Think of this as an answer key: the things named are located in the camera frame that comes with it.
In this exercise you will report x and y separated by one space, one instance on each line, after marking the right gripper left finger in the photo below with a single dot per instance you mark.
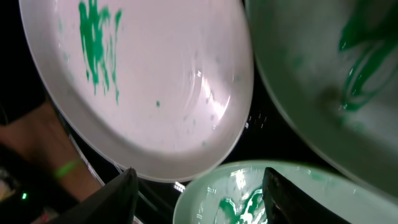
113 203

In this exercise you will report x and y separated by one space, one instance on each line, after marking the white plate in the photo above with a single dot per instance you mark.
164 87

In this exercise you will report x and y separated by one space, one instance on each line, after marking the dark green rectangular tray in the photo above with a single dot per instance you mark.
32 190

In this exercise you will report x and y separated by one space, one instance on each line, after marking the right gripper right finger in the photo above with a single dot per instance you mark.
285 203

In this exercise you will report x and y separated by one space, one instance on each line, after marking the mint plate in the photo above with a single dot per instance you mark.
232 193
330 67

